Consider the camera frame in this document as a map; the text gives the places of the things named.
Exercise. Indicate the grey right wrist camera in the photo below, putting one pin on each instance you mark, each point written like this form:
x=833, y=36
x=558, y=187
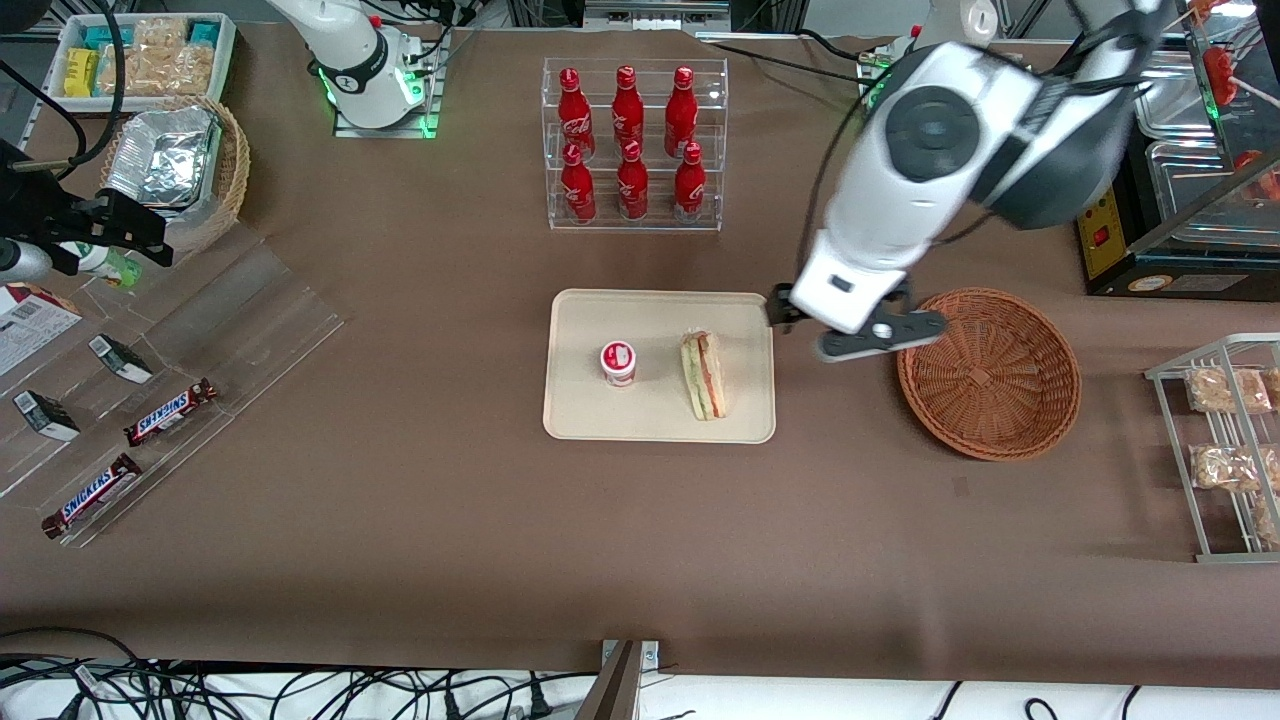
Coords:
x=20, y=262

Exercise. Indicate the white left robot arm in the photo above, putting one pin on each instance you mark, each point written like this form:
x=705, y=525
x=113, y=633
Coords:
x=930, y=130

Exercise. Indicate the green white drink bottle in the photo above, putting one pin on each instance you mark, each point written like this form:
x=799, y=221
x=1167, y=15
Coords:
x=115, y=268

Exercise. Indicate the Snickers chocolate bar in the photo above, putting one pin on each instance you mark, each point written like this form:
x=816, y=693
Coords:
x=92, y=496
x=170, y=412

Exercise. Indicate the clear bagged cracker pack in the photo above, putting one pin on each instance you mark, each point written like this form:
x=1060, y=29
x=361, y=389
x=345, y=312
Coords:
x=165, y=70

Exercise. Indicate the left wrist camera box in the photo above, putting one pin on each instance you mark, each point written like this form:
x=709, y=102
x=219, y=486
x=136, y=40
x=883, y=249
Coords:
x=900, y=330

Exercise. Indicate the black food warmer cabinet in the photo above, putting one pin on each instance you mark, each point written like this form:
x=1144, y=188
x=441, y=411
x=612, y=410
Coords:
x=1150, y=270

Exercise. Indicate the clear acrylic stepped display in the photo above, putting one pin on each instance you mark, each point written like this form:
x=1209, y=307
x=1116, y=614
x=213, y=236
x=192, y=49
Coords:
x=250, y=320

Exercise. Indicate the yellow snack pack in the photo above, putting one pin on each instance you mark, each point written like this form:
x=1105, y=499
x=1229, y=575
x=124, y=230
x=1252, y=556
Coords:
x=82, y=72

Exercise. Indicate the clear acrylic bottle rack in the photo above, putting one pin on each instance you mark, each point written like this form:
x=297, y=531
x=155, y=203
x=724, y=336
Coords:
x=650, y=215

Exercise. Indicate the beige plastic tray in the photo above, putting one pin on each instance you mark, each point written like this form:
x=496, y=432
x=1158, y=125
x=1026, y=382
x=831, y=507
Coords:
x=600, y=410

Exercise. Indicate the red white paper carton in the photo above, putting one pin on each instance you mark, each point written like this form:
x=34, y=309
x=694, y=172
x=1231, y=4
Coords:
x=30, y=330

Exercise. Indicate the brown wicker basket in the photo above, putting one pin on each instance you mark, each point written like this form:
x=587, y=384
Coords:
x=990, y=375

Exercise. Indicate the light wicker basket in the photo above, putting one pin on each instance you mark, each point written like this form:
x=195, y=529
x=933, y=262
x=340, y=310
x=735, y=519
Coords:
x=232, y=170

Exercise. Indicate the red white yogurt cup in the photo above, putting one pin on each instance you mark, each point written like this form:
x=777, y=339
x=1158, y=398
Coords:
x=618, y=362

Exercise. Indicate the aluminium frame structure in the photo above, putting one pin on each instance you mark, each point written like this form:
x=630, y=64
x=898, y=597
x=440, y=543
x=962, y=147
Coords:
x=650, y=12

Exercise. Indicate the clear bagged pastry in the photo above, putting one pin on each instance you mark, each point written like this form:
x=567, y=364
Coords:
x=1270, y=520
x=1225, y=468
x=1225, y=390

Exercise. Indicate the red cola bottle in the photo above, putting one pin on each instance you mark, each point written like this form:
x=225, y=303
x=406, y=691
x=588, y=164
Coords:
x=627, y=112
x=681, y=115
x=632, y=188
x=572, y=115
x=689, y=190
x=577, y=190

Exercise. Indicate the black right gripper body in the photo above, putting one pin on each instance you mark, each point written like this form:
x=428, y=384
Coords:
x=38, y=212

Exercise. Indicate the grey metal bracket post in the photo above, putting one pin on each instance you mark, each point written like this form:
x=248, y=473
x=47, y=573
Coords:
x=620, y=685

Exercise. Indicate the white plastic bin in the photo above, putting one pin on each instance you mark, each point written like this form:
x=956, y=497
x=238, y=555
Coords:
x=225, y=65

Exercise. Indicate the small black white box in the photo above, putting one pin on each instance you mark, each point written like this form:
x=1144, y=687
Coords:
x=120, y=358
x=45, y=415

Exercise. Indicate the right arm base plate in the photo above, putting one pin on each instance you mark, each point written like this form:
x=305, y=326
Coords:
x=428, y=110

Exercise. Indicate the teal snack pack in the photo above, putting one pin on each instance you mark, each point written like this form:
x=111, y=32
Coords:
x=203, y=32
x=100, y=37

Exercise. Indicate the silver foil package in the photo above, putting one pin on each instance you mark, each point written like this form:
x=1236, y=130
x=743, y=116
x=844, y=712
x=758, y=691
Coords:
x=160, y=155

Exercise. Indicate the triangular sandwich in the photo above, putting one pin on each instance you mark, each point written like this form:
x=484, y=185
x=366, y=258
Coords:
x=705, y=375

